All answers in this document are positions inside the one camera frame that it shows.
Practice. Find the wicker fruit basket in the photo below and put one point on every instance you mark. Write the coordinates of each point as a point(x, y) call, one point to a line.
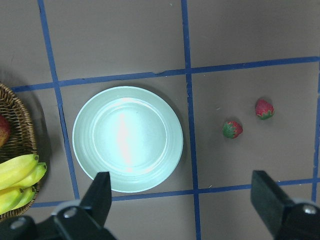
point(22, 138)

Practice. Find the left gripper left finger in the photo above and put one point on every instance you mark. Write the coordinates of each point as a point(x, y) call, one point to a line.
point(98, 198)

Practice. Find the strawberry plate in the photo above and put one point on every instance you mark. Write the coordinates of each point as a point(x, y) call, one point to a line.
point(232, 129)

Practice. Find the red apple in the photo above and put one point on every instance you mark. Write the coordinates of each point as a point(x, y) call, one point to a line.
point(5, 130)

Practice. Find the yellow banana bunch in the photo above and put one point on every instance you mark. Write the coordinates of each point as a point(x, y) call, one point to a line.
point(18, 177)

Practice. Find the pale green plate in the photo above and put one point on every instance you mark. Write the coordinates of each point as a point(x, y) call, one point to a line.
point(131, 133)

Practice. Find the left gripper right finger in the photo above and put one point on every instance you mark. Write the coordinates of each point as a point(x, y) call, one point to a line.
point(270, 202)

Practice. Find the strawberry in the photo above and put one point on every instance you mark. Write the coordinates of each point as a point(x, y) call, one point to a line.
point(263, 109)

